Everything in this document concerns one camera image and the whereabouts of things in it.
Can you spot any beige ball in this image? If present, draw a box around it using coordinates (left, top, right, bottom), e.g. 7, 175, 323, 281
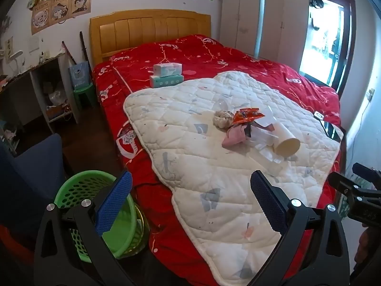
212, 110, 234, 129

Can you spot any white paper cup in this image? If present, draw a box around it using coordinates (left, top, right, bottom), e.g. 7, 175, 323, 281
272, 122, 301, 158

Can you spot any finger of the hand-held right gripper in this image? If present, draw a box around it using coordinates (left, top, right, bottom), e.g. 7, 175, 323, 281
352, 163, 381, 185
328, 171, 365, 200

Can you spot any green perforated plastic basket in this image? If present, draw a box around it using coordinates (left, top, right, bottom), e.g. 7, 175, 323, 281
54, 170, 146, 264

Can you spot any orange plastic stool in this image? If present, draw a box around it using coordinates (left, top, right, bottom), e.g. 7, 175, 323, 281
0, 225, 34, 264

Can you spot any white teal tissue pack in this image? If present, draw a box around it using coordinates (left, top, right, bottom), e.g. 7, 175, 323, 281
153, 62, 183, 77

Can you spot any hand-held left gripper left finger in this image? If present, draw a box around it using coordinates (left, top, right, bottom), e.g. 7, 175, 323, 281
34, 170, 133, 286

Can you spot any wooden headboard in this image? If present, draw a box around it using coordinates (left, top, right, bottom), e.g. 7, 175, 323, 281
89, 9, 212, 70

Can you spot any cartoon faces wall poster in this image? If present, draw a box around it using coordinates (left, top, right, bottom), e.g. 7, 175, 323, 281
31, 0, 93, 35

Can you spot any black phone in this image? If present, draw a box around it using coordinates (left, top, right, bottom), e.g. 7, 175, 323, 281
323, 121, 342, 143

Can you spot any red printed bedspread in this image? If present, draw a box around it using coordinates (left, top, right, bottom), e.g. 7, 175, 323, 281
91, 34, 347, 286

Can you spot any white desk with shelves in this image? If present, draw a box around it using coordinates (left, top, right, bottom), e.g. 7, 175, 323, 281
0, 52, 80, 155

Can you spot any white quilted mat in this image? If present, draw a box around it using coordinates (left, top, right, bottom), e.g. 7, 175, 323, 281
123, 71, 341, 286

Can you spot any clear plastic packaging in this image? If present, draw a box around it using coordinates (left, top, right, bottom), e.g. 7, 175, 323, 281
247, 107, 282, 152

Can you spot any blue paper bag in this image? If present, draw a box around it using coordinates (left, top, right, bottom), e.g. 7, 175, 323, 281
68, 61, 92, 90

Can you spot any orange snack wrapper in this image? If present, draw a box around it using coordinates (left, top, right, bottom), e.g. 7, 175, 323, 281
232, 107, 265, 125

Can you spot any green plastic stool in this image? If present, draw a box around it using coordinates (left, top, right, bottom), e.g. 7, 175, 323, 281
73, 83, 97, 109

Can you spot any person's right hand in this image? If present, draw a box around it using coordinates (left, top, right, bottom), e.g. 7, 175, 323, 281
354, 229, 381, 273

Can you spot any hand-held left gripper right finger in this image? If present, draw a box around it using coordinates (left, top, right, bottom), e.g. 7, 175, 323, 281
249, 170, 349, 286

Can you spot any dark wooden stick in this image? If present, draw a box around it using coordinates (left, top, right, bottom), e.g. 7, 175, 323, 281
79, 31, 93, 78

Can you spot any white wardrobe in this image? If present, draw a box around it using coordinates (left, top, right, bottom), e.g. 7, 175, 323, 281
219, 0, 311, 63

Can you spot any clear plastic cup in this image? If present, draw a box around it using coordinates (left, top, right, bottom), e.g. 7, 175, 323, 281
214, 99, 231, 112

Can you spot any pink wrapper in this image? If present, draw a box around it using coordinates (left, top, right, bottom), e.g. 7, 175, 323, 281
222, 124, 253, 148

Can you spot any blue cushioned chair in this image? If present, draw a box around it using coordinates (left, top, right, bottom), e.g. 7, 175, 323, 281
0, 133, 68, 230

